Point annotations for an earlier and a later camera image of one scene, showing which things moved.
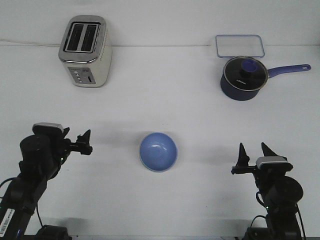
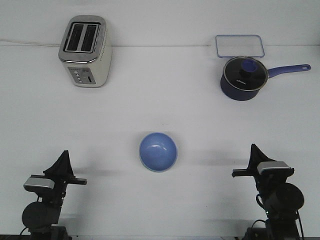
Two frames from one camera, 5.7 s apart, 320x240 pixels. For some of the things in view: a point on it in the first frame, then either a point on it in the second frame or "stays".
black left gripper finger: (65, 131) to (61, 168)
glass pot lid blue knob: (246, 73) stays
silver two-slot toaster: (85, 49) stays
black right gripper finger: (243, 159) to (253, 163)
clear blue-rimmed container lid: (235, 45) stays
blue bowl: (158, 151) stays
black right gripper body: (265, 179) stays
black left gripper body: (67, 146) to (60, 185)
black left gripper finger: (84, 139) to (69, 172)
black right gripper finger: (267, 151) to (260, 157)
